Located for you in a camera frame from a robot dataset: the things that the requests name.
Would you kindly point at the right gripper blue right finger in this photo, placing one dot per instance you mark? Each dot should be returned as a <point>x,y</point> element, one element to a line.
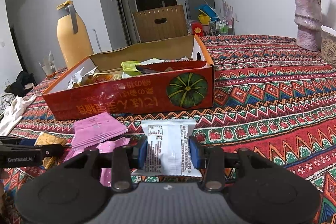
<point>211,160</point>

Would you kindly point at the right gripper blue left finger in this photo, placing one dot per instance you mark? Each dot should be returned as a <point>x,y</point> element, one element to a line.
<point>124,159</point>

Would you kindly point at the white printed snack packet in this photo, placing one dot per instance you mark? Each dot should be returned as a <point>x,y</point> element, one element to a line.
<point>168,152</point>

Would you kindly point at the orange yellow snack packet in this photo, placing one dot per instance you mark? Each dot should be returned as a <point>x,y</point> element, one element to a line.
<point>96,78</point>

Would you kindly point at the white grey snack bag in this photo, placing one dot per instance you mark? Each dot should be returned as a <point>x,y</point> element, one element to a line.
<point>80,78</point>

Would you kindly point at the person's left hand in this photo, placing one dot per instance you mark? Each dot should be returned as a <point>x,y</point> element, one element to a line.
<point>3,176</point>

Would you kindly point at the pink snack packet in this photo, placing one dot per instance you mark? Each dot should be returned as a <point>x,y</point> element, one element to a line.
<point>96,129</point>
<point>103,147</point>

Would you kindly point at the white cotton gloves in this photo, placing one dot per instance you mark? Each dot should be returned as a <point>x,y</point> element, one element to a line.
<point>14,113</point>

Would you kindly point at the black folding chair with clothes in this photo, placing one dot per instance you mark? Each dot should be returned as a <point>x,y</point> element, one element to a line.
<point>24,83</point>

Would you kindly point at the red cardboard pumpkin box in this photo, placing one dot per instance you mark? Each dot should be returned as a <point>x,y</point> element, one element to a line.
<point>142,94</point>

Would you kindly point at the colourful snack packet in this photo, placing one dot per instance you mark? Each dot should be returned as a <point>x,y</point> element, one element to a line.
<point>169,66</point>

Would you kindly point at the light green snack packet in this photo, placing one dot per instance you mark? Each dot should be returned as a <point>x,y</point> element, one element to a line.
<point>129,68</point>

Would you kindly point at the drinking glass with straw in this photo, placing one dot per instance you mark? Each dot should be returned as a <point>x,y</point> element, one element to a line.
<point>48,65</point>

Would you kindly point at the yellow thermos jug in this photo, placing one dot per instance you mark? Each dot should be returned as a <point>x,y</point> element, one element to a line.
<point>72,34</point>

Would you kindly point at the red gift box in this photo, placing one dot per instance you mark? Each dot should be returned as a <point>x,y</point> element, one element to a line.
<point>197,29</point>

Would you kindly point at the clear plastic food container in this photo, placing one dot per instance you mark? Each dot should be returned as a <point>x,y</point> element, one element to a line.
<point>328,45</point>

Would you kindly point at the pink textured vase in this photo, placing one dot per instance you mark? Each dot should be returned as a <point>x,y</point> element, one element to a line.
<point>308,17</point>

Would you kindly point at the wire storage cart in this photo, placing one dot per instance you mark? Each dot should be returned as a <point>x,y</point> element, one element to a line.
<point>221,26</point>

